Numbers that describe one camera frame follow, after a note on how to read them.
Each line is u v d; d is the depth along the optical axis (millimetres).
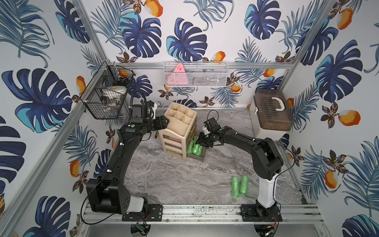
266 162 516
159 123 700
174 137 762
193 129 820
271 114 985
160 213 741
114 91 794
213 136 718
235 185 817
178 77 898
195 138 944
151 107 648
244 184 818
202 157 945
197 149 907
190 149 923
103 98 822
